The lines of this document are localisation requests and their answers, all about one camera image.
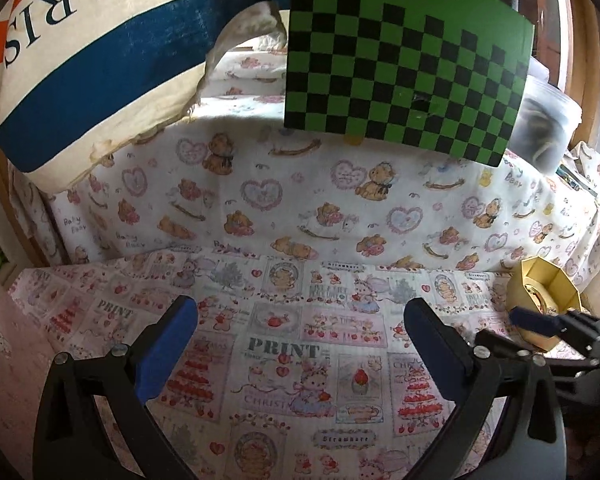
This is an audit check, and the green black checkerboard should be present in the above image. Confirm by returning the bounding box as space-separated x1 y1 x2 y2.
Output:
284 0 534 167

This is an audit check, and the wooden window frame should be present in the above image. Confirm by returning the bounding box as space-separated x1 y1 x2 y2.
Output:
517 0 600 152

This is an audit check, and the clear plastic tub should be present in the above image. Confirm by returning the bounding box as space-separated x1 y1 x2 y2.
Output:
507 76 582 176

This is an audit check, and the strawberry print cloth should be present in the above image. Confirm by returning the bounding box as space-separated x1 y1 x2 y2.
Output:
10 249 516 479

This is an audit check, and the teddy bear print cloth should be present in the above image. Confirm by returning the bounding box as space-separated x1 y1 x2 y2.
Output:
9 48 600 288

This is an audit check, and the striped Paris fabric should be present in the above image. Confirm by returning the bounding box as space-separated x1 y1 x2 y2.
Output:
0 0 289 193

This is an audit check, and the gold octagonal box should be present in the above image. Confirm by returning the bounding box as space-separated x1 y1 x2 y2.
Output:
506 256 582 353

